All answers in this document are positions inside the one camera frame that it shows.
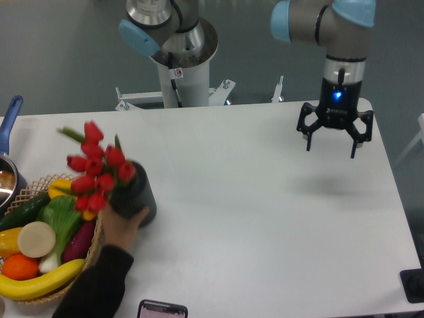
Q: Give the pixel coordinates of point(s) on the dark sleeved forearm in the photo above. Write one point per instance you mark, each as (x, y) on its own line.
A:
(99, 290)

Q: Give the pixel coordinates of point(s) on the purple sweet potato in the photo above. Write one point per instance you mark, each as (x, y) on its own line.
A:
(79, 245)

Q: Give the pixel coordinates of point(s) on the blue handled steel pot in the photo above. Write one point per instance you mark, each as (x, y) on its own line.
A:
(12, 182)

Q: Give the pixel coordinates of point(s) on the green bok choy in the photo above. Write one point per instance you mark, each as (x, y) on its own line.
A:
(61, 216)

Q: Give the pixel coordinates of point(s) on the dark grey ribbed vase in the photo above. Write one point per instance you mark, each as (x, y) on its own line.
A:
(130, 200)

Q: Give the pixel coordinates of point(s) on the white frame right edge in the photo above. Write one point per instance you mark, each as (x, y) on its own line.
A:
(413, 147)

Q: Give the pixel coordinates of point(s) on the long yellow banana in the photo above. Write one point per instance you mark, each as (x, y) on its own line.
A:
(43, 285)

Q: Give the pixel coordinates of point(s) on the green cucumber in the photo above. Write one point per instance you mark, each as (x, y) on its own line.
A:
(25, 213)

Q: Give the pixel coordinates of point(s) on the woven wicker basket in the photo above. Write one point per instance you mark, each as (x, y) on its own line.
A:
(40, 187)

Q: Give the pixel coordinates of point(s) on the beige round disc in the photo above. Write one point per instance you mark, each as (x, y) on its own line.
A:
(36, 239)

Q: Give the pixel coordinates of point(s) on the person's left hand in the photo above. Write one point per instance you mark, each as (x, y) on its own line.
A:
(119, 232)

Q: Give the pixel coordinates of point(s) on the black device table corner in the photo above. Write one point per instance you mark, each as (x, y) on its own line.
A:
(412, 281)

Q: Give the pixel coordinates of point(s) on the black smartphone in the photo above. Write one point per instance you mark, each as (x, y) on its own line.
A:
(150, 308)

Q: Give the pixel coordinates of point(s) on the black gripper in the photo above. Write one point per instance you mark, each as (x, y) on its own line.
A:
(337, 109)

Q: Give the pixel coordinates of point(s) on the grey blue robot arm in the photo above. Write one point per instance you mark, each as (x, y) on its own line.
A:
(344, 28)

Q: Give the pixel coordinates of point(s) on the orange fruit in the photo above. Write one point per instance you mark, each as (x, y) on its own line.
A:
(20, 267)

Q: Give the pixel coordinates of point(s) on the yellow pepper left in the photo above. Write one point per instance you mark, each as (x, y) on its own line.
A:
(8, 242)

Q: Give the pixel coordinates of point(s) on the red tulip bouquet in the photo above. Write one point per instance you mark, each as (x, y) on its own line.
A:
(102, 171)

